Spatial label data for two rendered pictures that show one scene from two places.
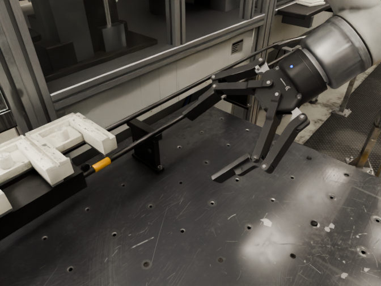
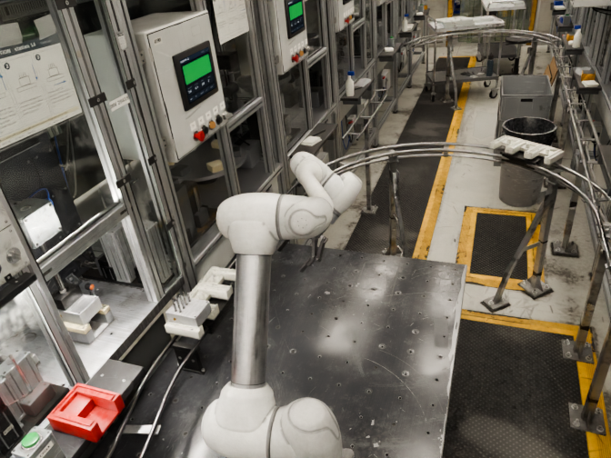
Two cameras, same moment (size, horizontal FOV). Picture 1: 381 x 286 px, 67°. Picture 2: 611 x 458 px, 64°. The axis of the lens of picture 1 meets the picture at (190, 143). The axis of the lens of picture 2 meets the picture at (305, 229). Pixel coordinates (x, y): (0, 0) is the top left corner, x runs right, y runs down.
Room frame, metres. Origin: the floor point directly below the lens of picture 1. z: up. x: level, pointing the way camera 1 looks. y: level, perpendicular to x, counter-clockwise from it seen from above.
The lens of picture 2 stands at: (-1.15, 0.42, 2.05)
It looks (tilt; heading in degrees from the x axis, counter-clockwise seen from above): 32 degrees down; 341
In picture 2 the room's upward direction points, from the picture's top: 6 degrees counter-clockwise
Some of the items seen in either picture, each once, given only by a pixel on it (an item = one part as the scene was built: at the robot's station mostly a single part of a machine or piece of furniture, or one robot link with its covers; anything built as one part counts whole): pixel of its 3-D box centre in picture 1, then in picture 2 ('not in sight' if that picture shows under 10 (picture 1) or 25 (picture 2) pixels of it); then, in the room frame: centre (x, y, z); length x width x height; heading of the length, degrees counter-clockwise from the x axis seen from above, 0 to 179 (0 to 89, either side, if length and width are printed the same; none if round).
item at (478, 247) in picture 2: not in sight; (499, 243); (1.10, -1.77, 0.01); 1.00 x 0.55 x 0.01; 138
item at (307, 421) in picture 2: not in sight; (308, 436); (-0.32, 0.20, 0.85); 0.18 x 0.16 x 0.22; 56
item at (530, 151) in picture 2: not in sight; (525, 153); (0.82, -1.59, 0.84); 0.37 x 0.14 x 0.10; 16
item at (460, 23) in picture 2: not in sight; (463, 55); (4.01, -3.62, 0.48); 0.88 x 0.56 x 0.96; 66
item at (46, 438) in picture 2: not in sight; (37, 453); (-0.15, 0.87, 0.97); 0.08 x 0.08 x 0.12; 48
